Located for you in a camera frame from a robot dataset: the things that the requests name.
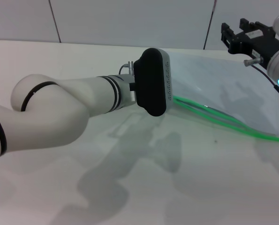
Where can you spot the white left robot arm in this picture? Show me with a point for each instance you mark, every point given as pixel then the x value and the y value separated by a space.
pixel 59 110

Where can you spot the clear green-zip document bag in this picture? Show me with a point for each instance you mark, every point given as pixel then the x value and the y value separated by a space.
pixel 223 93

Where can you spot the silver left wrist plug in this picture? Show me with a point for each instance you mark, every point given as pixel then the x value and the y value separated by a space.
pixel 128 66

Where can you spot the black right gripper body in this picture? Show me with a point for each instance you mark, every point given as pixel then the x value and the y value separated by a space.
pixel 256 43

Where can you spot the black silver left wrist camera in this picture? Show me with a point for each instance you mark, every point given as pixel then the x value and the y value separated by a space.
pixel 152 82

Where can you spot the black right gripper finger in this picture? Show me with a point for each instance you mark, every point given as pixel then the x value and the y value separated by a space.
pixel 248 24
pixel 228 37

